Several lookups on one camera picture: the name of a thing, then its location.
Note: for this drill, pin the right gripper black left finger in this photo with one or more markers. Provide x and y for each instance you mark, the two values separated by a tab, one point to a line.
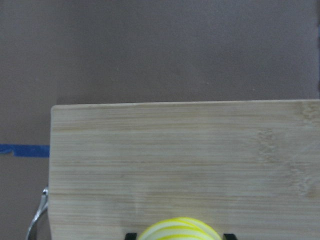
131	236

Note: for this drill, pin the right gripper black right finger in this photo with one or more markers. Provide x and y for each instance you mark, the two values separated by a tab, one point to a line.
229	236

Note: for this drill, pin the yellow lemon slice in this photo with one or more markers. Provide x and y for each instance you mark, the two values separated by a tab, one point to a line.
179	228

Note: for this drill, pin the bamboo cutting board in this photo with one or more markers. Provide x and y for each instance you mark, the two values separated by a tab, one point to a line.
251	168

